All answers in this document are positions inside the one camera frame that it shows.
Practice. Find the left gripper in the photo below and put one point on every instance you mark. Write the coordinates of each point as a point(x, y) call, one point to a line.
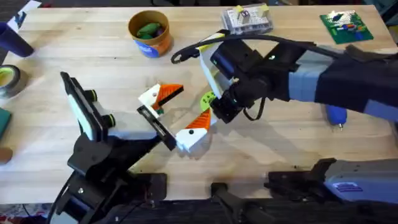
point(132, 126)

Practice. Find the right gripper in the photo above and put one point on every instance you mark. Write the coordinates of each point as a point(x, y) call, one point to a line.
point(248, 87)

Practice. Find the orange ribbed wedge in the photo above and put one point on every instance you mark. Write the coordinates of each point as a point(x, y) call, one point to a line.
point(202, 122)

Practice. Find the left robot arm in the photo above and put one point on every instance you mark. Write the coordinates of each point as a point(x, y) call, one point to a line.
point(78, 206)

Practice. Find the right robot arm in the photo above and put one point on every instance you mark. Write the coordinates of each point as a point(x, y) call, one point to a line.
point(306, 84)

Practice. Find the small green toy vegetable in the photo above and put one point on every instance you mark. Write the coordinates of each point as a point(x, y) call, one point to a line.
point(160, 111)

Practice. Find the lime green disc with holes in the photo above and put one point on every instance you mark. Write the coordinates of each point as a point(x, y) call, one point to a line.
point(206, 101)

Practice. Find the right wrist upright plate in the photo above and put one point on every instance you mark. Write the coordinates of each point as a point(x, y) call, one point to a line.
point(211, 77)

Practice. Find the wrist upright plate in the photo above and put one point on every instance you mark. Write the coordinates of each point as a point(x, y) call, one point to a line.
point(211, 77)
point(81, 105)

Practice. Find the left wrist upright plate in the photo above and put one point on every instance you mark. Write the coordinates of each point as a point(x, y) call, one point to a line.
point(81, 105)

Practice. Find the clear plastic parts box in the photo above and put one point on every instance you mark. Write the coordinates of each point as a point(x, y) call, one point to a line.
point(248, 20)

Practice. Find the black tape roll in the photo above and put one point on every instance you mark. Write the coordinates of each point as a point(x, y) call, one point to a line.
point(15, 81)

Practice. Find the green board with blocks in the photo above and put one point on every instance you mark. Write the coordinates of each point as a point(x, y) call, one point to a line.
point(346, 26)

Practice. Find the dark green pad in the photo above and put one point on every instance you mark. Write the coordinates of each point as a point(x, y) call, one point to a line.
point(4, 123)

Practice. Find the brown round disc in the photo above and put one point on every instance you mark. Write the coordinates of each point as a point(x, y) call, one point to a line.
point(5, 155)

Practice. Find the dark blue cylinder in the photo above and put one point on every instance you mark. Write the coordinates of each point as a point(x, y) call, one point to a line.
point(14, 40)

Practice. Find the white and blue paper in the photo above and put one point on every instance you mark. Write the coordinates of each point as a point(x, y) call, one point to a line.
point(23, 14)

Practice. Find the black bracket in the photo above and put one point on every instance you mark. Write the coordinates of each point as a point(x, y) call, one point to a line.
point(233, 199)

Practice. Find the black rail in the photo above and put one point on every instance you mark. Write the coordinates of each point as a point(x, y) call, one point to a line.
point(186, 215)

